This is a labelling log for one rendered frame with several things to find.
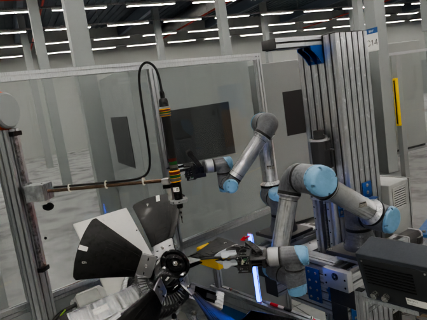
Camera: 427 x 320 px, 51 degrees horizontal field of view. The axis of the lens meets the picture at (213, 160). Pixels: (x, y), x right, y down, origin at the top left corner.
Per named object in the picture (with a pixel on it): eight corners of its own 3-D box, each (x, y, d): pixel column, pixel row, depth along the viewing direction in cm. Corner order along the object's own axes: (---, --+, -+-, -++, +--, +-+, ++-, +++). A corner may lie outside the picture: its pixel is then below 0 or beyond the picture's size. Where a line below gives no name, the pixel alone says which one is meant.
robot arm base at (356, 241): (356, 239, 217) (354, 219, 216) (384, 244, 205) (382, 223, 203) (336, 248, 209) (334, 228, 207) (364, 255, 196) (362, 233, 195)
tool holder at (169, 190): (162, 205, 173) (159, 180, 172) (169, 200, 180) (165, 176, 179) (184, 203, 171) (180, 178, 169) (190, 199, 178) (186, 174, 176)
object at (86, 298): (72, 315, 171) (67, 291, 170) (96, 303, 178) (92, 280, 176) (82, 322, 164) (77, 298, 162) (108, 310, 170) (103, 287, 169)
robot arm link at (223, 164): (234, 171, 247) (232, 155, 246) (215, 174, 246) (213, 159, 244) (231, 169, 255) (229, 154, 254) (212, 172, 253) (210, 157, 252)
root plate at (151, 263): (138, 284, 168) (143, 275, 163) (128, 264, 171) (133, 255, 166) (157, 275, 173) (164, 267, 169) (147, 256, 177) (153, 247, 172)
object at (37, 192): (24, 204, 189) (20, 185, 188) (34, 200, 196) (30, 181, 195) (45, 202, 187) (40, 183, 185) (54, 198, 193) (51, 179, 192)
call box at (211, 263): (199, 266, 230) (196, 247, 228) (213, 260, 236) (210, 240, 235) (219, 273, 218) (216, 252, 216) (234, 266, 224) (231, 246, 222)
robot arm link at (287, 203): (274, 159, 186) (255, 276, 185) (291, 160, 177) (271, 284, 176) (296, 163, 192) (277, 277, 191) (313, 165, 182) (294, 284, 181)
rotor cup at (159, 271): (157, 301, 169) (169, 286, 160) (140, 268, 175) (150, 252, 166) (188, 286, 178) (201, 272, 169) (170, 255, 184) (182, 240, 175)
